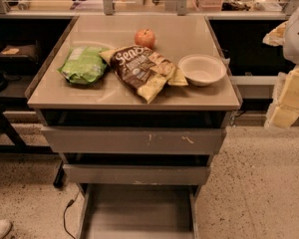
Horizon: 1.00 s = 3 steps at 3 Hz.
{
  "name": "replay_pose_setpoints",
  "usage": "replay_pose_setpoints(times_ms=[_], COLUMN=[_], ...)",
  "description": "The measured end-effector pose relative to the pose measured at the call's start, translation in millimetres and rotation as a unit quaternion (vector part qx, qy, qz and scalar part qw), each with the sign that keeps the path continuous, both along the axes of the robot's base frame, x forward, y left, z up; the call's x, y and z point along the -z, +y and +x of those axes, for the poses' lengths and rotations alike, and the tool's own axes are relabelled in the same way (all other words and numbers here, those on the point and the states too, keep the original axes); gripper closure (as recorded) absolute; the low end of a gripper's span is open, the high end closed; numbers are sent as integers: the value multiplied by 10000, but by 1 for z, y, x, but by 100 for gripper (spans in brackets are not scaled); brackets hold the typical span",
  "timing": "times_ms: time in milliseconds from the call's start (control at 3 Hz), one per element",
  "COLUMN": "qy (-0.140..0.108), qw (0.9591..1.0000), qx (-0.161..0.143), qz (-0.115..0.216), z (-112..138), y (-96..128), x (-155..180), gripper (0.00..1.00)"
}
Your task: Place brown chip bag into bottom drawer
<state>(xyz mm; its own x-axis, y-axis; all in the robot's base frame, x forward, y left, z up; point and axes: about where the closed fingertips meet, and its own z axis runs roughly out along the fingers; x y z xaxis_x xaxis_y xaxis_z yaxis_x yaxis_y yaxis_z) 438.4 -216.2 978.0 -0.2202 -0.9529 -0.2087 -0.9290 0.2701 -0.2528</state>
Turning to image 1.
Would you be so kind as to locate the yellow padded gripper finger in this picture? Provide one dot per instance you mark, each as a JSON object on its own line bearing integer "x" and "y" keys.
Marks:
{"x": 289, "y": 97}
{"x": 280, "y": 117}

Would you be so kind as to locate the brown chip bag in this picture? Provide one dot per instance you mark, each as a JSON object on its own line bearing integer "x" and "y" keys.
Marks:
{"x": 143, "y": 70}

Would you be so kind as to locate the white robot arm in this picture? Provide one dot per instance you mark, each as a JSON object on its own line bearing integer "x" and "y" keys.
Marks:
{"x": 285, "y": 35}

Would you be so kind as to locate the grey drawer cabinet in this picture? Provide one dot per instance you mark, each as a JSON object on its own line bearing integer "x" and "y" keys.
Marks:
{"x": 109, "y": 103}

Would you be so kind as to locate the open bottom drawer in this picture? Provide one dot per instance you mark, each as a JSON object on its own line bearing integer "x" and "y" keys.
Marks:
{"x": 138, "y": 212}

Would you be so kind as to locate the green chip bag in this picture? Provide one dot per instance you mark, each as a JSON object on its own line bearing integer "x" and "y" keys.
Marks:
{"x": 84, "y": 65}

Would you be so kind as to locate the middle grey drawer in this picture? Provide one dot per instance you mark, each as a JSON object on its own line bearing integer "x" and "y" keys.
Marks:
{"x": 137, "y": 175}

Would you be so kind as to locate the grey drawer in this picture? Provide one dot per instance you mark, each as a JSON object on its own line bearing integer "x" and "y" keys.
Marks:
{"x": 137, "y": 175}
{"x": 127, "y": 140}

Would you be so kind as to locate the top grey drawer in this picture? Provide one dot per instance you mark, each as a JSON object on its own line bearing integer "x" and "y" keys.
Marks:
{"x": 127, "y": 140}

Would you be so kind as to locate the dark bag on shelf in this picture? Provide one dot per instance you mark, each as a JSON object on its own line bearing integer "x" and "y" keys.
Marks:
{"x": 19, "y": 53}

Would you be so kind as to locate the white bowl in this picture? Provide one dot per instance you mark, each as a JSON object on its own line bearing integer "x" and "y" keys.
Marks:
{"x": 202, "y": 70}

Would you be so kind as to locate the red apple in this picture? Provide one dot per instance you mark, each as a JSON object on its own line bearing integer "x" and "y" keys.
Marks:
{"x": 145, "y": 37}

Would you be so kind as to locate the white shoe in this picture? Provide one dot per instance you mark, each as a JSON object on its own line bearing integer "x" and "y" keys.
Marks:
{"x": 5, "y": 227}

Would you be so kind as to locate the black table leg frame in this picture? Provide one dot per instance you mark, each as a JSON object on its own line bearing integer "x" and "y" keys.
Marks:
{"x": 18, "y": 144}

